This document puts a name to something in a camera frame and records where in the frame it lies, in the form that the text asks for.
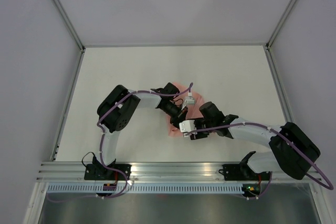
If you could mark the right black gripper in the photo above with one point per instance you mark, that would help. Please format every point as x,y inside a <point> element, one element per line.
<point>200,136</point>

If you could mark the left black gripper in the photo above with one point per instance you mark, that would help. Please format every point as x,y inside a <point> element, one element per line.
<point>180,116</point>

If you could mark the pink cloth napkin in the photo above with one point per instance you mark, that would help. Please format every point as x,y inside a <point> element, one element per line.
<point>193,110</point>

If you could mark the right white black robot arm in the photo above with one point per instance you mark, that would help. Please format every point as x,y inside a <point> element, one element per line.
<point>289,148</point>

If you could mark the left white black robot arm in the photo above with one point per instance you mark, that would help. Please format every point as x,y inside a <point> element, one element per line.
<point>117,109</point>

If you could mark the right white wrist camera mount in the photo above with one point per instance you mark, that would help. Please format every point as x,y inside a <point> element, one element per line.
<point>187,128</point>

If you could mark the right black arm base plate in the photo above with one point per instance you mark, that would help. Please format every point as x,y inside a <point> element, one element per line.
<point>236,172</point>

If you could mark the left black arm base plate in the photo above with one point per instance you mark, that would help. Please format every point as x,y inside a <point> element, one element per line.
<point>98,172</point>

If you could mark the aluminium front rail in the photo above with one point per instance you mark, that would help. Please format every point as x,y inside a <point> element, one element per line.
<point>143,172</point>

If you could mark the white slotted cable duct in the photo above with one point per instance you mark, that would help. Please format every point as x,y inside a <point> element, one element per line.
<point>151,188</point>

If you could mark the right aluminium frame post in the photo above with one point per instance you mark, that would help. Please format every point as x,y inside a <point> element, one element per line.
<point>285,15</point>

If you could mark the aluminium frame post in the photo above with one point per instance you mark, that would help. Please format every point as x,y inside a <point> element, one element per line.
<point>65,18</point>
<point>285,15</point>

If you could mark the left aluminium frame post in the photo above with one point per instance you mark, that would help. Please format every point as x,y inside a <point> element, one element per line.
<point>65,18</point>

